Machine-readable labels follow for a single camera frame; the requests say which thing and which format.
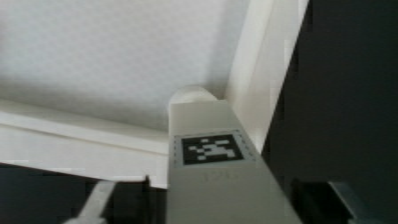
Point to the white desk tabletop panel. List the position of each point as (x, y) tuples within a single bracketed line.
[(99, 55)]

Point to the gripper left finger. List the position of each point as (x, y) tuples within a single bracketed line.
[(123, 203)]

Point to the white desk leg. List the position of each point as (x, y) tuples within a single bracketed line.
[(223, 188)]

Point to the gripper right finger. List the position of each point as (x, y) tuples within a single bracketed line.
[(328, 204)]

